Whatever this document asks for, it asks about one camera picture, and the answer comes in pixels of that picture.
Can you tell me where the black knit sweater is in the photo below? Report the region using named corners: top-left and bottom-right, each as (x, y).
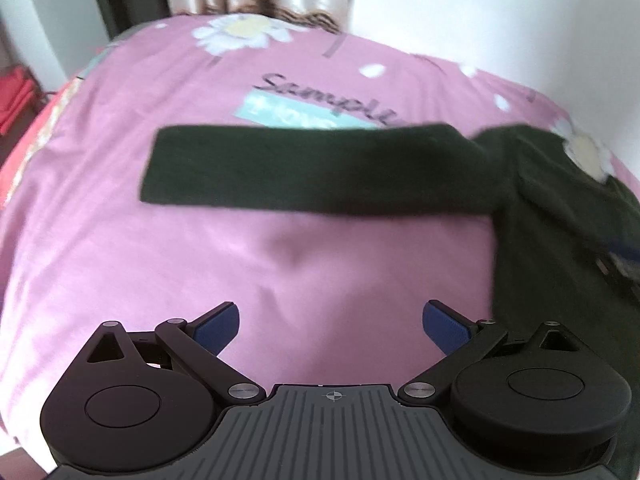
top-left (139, 121), bottom-right (640, 480)

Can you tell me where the red cloth pile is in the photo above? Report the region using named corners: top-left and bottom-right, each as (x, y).
top-left (0, 65), bottom-right (46, 136)

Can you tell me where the pink floral bed sheet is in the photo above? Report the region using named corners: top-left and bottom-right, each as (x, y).
top-left (0, 13), bottom-right (632, 456)

